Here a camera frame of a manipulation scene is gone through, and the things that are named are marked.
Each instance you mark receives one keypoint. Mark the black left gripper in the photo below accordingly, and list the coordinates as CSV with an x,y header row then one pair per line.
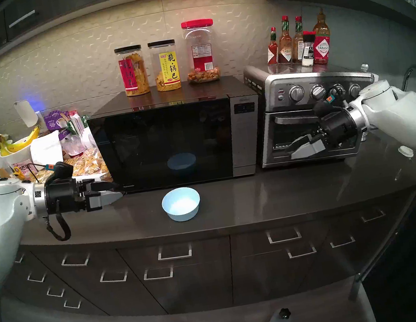
x,y
62,195

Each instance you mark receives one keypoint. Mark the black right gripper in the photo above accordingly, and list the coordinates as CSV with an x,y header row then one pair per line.
x,y
339,126

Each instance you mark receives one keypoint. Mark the light blue bowl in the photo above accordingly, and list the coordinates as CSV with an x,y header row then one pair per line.
x,y
182,206

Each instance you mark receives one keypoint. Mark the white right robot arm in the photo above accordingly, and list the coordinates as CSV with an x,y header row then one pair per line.
x,y
413,118

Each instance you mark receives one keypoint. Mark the black Panasonic microwave body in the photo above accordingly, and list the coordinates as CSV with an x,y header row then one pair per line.
x,y
181,93

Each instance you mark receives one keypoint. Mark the white paper napkin on basket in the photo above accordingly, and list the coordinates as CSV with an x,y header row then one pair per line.
x,y
93,177

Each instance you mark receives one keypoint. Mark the clear bag of madeleines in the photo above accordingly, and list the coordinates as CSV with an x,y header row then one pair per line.
x,y
40,175
87,164

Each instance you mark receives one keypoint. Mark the red cup with plastic wrap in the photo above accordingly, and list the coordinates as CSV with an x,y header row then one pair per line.
x,y
73,146

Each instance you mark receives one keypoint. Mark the white plastic forks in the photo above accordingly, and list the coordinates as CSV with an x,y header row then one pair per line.
x,y
89,138

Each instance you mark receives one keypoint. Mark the stainless steel toaster oven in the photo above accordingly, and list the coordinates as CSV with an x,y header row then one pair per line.
x,y
278,85

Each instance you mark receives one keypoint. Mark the large white paper napkin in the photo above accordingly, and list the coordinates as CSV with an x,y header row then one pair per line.
x,y
45,149

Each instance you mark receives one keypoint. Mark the colourful sachet packets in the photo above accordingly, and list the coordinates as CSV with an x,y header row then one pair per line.
x,y
77,122

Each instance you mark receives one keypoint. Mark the pink Korean snack pack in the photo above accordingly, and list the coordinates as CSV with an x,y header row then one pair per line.
x,y
25,167

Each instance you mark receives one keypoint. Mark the purple snack bag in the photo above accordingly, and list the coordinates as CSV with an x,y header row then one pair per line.
x,y
54,120

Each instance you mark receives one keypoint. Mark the white shaker with red cap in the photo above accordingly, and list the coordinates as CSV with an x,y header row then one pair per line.
x,y
308,52

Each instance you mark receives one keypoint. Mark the yellow banana bunch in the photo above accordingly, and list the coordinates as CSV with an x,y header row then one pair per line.
x,y
21,144

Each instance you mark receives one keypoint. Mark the orange-brown Tabasco bottle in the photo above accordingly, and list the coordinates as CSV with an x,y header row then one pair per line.
x,y
286,52

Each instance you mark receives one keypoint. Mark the small red Tabasco bottle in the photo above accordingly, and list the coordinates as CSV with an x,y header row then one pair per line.
x,y
273,54

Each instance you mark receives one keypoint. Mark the silver round knob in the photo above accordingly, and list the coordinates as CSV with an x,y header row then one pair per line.
x,y
364,67

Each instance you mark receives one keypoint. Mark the large Tabasco bottle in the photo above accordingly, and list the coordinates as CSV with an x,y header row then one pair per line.
x,y
322,48

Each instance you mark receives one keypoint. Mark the green Tabasco bottle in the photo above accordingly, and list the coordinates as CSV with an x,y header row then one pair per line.
x,y
297,46

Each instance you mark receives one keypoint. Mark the small white round dish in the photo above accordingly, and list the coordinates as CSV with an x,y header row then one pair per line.
x,y
405,151

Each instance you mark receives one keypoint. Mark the brown paper snack bag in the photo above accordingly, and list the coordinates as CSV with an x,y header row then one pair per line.
x,y
2,170

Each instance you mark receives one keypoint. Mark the snack jar with red label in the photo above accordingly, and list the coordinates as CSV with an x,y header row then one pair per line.
x,y
134,76

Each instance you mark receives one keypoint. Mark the dark wood drawer cabinet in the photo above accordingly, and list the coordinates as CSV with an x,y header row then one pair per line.
x,y
196,282

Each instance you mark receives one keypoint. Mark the chrome kitchen faucet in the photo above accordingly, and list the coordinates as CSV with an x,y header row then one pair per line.
x,y
413,67

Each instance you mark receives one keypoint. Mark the clear jar with red lid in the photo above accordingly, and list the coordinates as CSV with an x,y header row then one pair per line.
x,y
201,58

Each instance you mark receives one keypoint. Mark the snack jar with yellow label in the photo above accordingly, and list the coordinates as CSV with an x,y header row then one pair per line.
x,y
165,71

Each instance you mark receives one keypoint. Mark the black base knob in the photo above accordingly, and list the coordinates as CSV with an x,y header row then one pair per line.
x,y
284,313

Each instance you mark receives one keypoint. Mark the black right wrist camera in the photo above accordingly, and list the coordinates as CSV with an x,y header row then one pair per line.
x,y
323,107

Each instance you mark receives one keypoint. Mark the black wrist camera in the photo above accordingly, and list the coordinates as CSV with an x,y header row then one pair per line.
x,y
323,107
63,172

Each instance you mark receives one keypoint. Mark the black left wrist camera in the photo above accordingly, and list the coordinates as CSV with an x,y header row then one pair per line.
x,y
63,172

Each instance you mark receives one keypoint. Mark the white wall plug-in device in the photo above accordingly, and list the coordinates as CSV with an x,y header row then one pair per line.
x,y
26,113

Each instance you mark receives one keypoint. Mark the dark wood wall cabinet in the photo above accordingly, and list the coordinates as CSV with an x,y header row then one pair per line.
x,y
69,0

